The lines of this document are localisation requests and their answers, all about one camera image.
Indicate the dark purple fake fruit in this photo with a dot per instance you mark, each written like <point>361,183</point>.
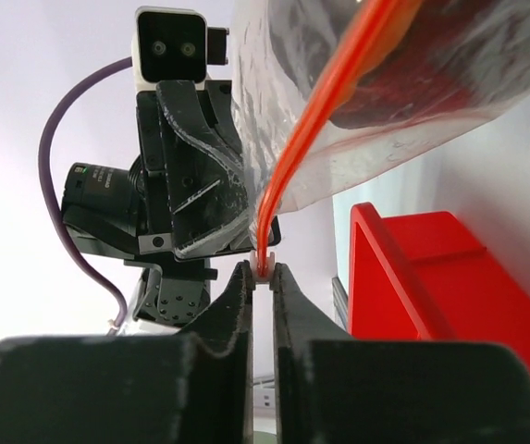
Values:
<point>456,55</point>

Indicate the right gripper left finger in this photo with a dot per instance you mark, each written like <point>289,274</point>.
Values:
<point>193,386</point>

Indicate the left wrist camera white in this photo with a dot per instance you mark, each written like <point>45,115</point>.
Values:
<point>175,44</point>

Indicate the clear zip top bag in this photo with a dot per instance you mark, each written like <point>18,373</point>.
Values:
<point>280,50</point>

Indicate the red plastic tray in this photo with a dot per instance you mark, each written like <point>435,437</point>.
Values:
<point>427,276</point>

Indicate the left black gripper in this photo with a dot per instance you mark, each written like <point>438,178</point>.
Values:
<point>192,169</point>

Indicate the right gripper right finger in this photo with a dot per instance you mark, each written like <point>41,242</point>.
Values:
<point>334,388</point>

